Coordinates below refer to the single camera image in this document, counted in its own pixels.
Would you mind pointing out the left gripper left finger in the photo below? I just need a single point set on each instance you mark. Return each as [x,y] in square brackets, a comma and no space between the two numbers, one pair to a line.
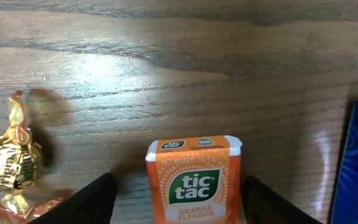
[92,205]

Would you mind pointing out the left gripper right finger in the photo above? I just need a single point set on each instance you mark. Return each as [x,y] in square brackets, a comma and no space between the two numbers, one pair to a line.
[263,208]

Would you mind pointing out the orange candy box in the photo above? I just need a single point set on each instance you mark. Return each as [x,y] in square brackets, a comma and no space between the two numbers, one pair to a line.
[194,186]

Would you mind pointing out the blue candy pack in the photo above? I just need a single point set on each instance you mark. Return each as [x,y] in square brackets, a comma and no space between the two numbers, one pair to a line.
[357,174]

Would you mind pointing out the gold candy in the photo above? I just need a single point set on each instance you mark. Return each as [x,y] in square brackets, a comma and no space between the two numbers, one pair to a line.
[11,165]

